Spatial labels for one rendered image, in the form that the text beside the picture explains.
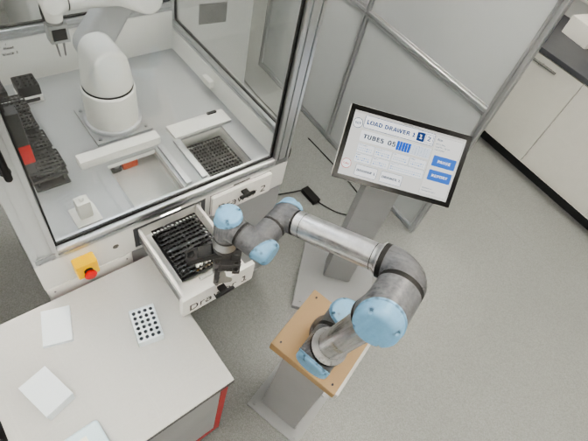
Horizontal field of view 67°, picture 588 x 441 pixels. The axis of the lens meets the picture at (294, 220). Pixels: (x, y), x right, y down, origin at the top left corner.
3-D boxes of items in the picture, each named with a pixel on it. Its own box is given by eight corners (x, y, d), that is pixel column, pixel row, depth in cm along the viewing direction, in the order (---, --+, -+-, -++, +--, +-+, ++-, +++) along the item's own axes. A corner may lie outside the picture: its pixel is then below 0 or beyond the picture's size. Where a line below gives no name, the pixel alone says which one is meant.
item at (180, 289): (246, 275, 164) (248, 266, 159) (184, 309, 151) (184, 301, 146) (190, 201, 179) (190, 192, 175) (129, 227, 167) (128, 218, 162)
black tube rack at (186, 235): (225, 263, 165) (226, 254, 160) (182, 285, 156) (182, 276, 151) (193, 222, 173) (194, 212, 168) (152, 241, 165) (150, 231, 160)
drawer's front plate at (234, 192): (269, 190, 193) (272, 173, 185) (212, 216, 179) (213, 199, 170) (266, 187, 194) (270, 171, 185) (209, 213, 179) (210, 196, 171)
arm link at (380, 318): (340, 349, 147) (434, 294, 102) (316, 386, 138) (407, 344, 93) (312, 325, 148) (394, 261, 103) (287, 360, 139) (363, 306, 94)
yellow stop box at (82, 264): (101, 272, 153) (98, 261, 147) (80, 282, 149) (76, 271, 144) (94, 262, 155) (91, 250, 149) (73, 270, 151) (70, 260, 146)
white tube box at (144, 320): (164, 339, 151) (164, 334, 148) (139, 347, 148) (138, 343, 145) (153, 307, 157) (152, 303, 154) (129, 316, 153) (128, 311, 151)
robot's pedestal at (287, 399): (329, 395, 226) (379, 336, 167) (295, 446, 209) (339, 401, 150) (283, 358, 233) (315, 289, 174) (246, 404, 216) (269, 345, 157)
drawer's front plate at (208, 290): (251, 278, 165) (255, 262, 157) (182, 318, 151) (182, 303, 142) (248, 275, 166) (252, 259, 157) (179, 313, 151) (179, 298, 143)
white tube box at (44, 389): (76, 397, 135) (73, 393, 131) (51, 422, 130) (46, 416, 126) (48, 371, 138) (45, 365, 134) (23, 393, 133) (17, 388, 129)
